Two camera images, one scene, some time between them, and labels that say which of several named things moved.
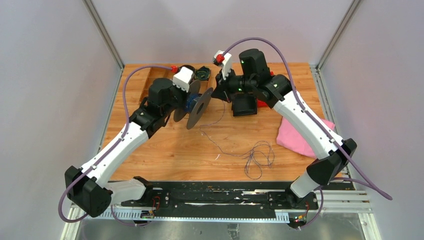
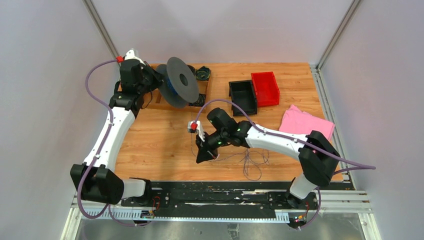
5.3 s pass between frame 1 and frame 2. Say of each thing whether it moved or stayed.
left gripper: moved
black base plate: stayed
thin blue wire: moved
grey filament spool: moved
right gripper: moved
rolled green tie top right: stayed
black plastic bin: stayed
